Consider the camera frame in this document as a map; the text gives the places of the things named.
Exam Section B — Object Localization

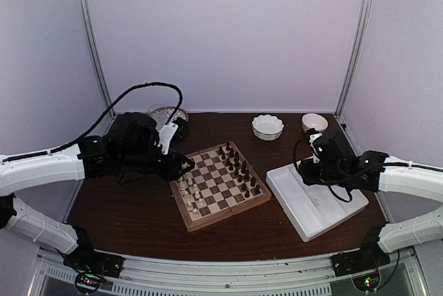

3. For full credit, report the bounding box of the dark chess pieces row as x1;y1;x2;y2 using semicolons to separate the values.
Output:
215;142;260;192

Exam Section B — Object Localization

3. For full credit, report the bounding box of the wooden chess board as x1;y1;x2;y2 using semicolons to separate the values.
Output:
170;141;271;232

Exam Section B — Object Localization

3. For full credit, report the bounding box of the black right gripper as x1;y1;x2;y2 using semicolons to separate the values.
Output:
299;158;347;188

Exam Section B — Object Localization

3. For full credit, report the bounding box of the aluminium frame post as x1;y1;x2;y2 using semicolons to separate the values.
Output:
334;0;373;120
78;0;111;107

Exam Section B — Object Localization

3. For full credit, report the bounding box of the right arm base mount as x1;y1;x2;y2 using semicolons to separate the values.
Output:
330;227;400;295

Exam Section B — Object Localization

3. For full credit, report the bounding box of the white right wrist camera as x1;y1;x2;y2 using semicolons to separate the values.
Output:
307;128;323;164

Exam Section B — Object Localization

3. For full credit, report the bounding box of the white plastic divided tray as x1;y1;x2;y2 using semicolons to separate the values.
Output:
266;164;369;242

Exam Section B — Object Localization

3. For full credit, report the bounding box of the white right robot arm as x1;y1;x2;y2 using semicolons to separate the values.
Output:
293;129;442;270

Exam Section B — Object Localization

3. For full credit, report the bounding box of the white scalloped bowl black rim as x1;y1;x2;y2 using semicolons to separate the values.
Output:
251;114;284;141

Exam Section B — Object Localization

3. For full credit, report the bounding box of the clear drinking glass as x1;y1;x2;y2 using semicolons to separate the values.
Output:
148;103;168;129

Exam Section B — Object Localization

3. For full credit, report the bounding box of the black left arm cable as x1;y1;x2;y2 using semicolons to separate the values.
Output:
0;82;184;164

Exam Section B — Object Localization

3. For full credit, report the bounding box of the cream round bowl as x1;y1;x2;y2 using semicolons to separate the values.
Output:
301;113;329;133

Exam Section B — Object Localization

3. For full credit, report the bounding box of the patterned brown rim plate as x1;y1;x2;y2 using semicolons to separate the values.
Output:
156;107;189;131

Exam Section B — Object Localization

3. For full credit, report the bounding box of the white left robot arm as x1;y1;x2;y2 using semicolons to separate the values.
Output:
1;113;195;271

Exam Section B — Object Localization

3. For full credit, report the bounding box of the white chess queen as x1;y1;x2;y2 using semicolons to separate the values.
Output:
186;200;194;211

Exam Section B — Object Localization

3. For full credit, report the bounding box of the right aluminium frame post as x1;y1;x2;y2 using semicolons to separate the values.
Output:
334;0;373;120

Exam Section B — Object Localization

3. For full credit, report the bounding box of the left aluminium frame post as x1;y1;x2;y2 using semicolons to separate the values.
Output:
78;0;111;107

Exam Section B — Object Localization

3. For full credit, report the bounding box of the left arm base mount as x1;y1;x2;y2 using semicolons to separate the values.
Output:
60;226;124;295

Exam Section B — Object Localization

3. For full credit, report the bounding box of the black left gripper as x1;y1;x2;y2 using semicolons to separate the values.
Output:
120;147;195;182

